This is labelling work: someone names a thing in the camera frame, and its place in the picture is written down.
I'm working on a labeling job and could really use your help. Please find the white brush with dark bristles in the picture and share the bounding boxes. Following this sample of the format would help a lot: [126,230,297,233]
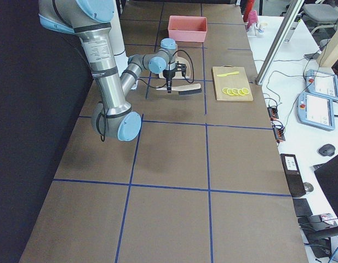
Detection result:
[155,83,202,96]

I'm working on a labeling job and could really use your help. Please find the yellow plastic knife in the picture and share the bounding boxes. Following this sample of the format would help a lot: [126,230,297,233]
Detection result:
[216,71,239,77]

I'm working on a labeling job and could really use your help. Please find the bamboo cutting board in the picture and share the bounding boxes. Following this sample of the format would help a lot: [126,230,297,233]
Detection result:
[212,66,253,102]

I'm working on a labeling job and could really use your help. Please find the beige plastic dustpan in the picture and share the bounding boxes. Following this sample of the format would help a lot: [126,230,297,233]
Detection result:
[169,55,191,79]

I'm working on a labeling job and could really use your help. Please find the black power box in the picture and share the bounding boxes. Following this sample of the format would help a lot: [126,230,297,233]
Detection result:
[280,153,306,198]

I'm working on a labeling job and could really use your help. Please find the far teach pendant tablet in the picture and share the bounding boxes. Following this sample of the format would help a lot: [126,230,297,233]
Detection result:
[305,70,338,101]

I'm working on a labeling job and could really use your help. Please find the black computer mouse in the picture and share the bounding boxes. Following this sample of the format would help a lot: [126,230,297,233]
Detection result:
[317,144,336,157]

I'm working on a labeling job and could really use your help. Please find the paper cup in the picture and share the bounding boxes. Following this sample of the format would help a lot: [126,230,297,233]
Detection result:
[257,22,268,37]

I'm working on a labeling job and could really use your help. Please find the black laptop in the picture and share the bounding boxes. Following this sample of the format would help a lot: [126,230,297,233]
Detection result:
[314,155,338,217]

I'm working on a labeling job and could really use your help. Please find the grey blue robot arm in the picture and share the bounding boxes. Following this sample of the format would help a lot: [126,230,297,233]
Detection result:
[38,1,177,141]

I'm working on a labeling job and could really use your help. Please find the orange black connector box far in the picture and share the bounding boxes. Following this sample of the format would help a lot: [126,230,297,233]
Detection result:
[267,106,279,120]

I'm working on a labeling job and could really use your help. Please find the white pillar mount base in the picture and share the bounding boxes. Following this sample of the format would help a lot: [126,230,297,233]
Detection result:
[111,0,138,91]

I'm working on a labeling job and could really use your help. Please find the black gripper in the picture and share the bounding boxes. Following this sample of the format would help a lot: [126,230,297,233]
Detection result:
[162,62,187,94]

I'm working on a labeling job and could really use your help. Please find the aluminium frame post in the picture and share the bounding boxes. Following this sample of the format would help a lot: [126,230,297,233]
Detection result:
[255,0,304,85]

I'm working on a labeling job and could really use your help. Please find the grey office chair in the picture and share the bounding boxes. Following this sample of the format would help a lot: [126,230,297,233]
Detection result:
[303,1,338,35]

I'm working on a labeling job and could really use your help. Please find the near teach pendant tablet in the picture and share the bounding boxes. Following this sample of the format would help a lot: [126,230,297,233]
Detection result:
[297,92,335,131]

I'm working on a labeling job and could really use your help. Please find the teach pendant tablet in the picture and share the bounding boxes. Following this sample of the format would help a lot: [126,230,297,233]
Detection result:
[305,70,338,101]
[297,92,335,131]

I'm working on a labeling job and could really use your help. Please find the orange black connector box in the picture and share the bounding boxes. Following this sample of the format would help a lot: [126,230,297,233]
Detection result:
[271,120,285,143]
[267,106,279,120]

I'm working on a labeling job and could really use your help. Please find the pink plastic bin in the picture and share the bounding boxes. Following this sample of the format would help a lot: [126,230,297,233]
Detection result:
[168,15,208,43]

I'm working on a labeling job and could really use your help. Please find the orange black connector box near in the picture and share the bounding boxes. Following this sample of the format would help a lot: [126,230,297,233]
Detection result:
[271,120,285,143]

